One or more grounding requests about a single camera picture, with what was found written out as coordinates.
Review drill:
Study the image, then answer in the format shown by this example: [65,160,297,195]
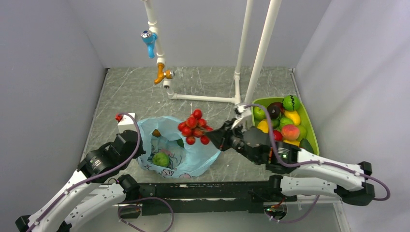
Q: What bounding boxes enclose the orange plastic tap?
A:
[154,63,175,85]

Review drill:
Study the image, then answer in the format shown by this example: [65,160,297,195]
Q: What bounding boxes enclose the white PVC pipe frame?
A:
[143,0,282,104]

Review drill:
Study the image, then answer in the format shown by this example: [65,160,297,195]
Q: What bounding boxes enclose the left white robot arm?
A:
[15,130,145,232]

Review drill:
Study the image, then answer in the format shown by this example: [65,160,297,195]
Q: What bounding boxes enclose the fake green apple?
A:
[253,107,266,121]

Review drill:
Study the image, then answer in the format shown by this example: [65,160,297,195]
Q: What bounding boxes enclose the blue plastic tap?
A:
[141,30,157,58]

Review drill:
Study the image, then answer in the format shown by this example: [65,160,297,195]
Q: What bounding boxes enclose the purple cable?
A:
[25,113,175,232]
[243,103,392,224]

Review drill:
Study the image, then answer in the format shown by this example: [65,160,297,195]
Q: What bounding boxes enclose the fake pale green pear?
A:
[297,125,307,141]

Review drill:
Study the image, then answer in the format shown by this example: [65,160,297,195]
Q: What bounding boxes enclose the fake mango orange green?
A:
[271,119,279,129]

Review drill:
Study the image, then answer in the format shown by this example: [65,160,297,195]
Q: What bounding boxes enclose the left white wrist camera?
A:
[115,113,136,133]

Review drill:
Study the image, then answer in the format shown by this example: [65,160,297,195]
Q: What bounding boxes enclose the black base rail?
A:
[124,179,297,216]

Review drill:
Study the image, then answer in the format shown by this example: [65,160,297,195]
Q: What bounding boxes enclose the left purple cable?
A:
[25,113,175,232]

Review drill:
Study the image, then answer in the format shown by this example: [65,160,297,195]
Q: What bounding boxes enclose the green plastic basket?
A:
[252,97,320,155]

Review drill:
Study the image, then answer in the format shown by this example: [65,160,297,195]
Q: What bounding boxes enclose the fake peach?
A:
[281,124,300,141]

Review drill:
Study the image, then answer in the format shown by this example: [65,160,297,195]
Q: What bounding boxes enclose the fake avocado dark green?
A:
[299,138,315,154]

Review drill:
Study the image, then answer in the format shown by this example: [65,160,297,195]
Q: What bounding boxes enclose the fake green lime in bag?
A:
[152,152,170,167]

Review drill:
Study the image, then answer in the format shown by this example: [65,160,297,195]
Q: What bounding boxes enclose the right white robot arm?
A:
[205,120,375,206]

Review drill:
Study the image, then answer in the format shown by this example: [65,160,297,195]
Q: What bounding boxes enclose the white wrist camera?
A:
[115,113,136,133]
[231,103,252,129]

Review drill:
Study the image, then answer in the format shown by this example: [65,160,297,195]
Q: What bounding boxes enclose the fake yellow lemon in basket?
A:
[284,110,301,126]

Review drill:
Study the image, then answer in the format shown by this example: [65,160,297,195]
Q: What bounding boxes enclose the fake red pomegranate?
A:
[273,130,283,142]

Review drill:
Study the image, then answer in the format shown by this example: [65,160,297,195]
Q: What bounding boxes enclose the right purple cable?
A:
[243,103,392,224]

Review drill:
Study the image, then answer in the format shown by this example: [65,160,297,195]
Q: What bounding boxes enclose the fake watermelon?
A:
[282,95,300,111]

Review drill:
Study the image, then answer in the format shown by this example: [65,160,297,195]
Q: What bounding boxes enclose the fake yellow banana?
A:
[283,139,300,147]

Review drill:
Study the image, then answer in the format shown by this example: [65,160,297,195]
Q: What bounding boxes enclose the fake dark purple fruit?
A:
[267,102,284,119]

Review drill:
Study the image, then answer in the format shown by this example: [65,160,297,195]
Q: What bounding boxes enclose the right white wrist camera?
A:
[231,103,252,129]

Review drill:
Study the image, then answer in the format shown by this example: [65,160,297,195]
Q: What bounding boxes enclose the fake yellow lemon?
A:
[257,119,270,133]
[284,110,301,126]

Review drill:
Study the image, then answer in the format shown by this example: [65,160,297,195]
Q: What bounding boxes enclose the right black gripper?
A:
[206,117,262,164]

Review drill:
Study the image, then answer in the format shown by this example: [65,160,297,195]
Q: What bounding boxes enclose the light blue plastic bag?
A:
[137,116,221,178]

